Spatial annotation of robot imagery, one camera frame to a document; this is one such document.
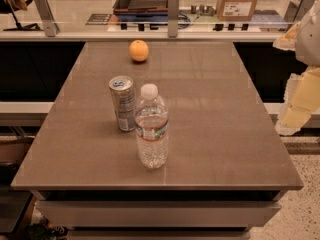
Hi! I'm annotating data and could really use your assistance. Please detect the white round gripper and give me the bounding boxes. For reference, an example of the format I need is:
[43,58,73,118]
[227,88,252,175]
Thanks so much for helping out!
[273,1,320,136]

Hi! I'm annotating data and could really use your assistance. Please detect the clear plastic water bottle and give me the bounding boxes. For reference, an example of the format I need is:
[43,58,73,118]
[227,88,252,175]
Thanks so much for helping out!
[135,84,169,169]

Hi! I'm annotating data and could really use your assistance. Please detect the cardboard box with label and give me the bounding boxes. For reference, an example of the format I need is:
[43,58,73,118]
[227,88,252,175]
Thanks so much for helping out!
[216,0,258,21]

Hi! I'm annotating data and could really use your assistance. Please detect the orange fruit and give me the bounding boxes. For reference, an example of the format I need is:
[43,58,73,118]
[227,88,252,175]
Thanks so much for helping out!
[129,40,149,62]

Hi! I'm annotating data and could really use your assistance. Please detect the silver drink can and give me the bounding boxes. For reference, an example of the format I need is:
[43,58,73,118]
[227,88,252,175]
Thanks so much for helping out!
[109,76,135,132]

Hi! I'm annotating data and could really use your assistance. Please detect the grey table drawer cabinet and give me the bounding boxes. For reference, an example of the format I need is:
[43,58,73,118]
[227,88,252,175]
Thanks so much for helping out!
[36,200,281,240]

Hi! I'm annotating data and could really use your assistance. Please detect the black floor stand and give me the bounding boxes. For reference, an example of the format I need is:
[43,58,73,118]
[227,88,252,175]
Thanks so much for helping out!
[0,0,43,32]

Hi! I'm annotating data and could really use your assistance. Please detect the right metal glass bracket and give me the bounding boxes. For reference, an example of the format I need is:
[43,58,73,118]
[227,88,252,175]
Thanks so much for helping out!
[284,0,318,27]

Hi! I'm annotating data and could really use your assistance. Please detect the metal glass bracket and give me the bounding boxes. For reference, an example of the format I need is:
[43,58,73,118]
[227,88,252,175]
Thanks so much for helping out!
[34,0,60,37]
[284,0,318,27]
[168,0,179,38]

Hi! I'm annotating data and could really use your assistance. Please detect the middle metal glass bracket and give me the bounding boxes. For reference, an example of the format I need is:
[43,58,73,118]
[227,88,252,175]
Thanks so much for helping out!
[168,0,179,38]

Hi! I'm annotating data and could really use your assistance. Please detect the left metal glass bracket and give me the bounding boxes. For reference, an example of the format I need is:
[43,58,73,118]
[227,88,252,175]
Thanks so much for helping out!
[34,0,60,37]

